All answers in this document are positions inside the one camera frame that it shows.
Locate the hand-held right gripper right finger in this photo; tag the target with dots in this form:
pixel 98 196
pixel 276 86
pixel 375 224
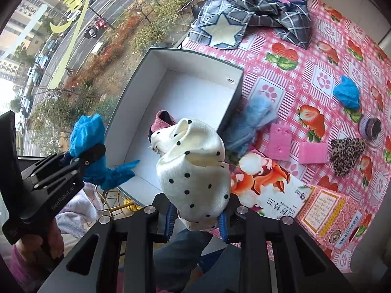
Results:
pixel 224 227

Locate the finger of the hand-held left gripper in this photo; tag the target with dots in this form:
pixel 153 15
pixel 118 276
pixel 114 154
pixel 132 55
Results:
pixel 91 155

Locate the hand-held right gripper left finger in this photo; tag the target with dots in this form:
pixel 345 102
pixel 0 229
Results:
pixel 169 222

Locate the bright blue sock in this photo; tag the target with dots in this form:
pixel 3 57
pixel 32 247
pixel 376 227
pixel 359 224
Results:
pixel 85 131

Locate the white polka dot cloth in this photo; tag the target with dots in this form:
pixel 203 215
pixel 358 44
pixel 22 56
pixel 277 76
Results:
pixel 195 177

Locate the pink knitted sock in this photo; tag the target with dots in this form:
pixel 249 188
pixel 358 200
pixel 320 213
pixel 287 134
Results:
pixel 162 122

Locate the pink sponge with holes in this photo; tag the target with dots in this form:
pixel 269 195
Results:
pixel 279 142

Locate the white cardboard box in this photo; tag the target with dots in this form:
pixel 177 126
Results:
pixel 189 97

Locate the leopard print scrunchie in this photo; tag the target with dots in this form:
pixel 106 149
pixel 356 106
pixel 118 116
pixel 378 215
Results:
pixel 346 155

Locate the purple striped knitted sock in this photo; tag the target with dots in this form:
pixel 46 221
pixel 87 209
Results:
pixel 369 128

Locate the person's left forearm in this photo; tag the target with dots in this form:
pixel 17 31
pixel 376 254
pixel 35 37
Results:
pixel 24 271

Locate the person's left hand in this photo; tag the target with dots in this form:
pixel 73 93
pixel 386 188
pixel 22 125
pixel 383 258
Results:
pixel 56 238

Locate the person's legs in jeans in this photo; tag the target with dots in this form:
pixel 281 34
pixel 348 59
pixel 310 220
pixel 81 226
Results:
pixel 189 259

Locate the white towel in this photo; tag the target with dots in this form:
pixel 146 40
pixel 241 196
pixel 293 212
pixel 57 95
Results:
pixel 79 210

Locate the orange white tissue packet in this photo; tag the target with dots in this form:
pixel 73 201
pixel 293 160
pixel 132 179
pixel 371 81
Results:
pixel 268 186

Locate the pink patterned cardboard box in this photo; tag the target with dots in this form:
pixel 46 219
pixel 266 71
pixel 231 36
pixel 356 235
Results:
pixel 330 216

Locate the light blue fluffy cloth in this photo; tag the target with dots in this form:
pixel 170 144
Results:
pixel 250 122

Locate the pink strawberry print tablecloth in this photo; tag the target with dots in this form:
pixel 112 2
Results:
pixel 305 73

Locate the blue crumpled sock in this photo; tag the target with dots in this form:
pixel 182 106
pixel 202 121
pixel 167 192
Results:
pixel 346 93

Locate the dark grey checked cloth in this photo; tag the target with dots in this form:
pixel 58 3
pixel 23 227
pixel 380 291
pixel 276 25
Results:
pixel 275 15

